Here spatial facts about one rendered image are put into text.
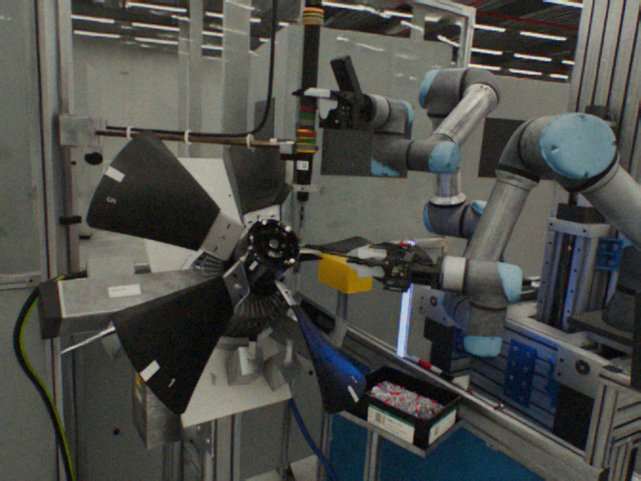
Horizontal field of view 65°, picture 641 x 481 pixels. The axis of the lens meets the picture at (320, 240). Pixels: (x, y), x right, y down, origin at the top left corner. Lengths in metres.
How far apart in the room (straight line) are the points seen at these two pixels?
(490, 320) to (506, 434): 0.30
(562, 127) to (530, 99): 4.26
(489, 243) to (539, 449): 0.44
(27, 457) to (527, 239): 4.64
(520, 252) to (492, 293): 4.40
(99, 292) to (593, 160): 0.96
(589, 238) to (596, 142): 0.56
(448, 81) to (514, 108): 3.63
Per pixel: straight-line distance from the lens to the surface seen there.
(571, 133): 1.03
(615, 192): 1.12
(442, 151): 1.20
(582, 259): 1.57
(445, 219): 1.68
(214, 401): 1.17
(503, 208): 1.16
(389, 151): 1.26
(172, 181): 1.06
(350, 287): 1.53
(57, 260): 1.53
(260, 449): 2.26
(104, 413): 1.91
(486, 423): 1.28
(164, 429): 1.46
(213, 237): 1.07
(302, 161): 1.08
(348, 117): 1.16
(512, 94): 5.16
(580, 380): 1.33
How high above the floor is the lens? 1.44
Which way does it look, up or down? 11 degrees down
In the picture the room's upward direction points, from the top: 4 degrees clockwise
